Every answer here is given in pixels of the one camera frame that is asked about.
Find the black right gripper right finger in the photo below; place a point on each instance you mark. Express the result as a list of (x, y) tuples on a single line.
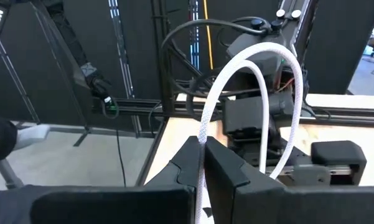
[(221, 168)]

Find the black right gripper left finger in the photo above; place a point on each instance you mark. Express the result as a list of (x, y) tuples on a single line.
[(180, 168)]

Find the black partition panel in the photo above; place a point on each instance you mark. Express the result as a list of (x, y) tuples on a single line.
[(339, 46)]

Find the grey metal leg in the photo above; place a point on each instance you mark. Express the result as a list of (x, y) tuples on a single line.
[(7, 174)]

